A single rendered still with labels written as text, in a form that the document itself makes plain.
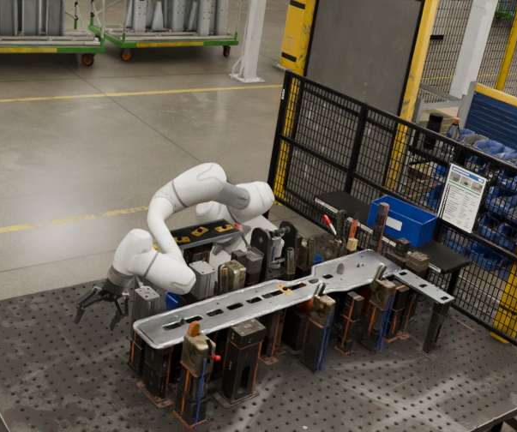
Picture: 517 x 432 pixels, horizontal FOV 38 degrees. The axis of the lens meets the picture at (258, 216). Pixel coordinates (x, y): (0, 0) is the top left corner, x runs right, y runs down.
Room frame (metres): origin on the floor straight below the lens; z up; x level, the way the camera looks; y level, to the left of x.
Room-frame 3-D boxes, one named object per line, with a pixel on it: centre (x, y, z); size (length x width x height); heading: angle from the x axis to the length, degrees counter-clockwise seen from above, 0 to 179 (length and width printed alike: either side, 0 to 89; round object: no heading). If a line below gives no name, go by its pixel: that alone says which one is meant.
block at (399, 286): (3.01, -0.68, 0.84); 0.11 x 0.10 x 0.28; 44
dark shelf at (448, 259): (3.54, -0.67, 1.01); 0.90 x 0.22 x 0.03; 44
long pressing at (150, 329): (2.76, -0.15, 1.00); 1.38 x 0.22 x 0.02; 134
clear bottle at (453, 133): (3.62, -0.89, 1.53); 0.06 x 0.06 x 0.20
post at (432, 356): (2.93, -0.87, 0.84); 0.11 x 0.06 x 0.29; 44
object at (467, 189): (3.41, -0.97, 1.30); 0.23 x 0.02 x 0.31; 44
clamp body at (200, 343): (2.23, 0.13, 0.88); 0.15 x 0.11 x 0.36; 44
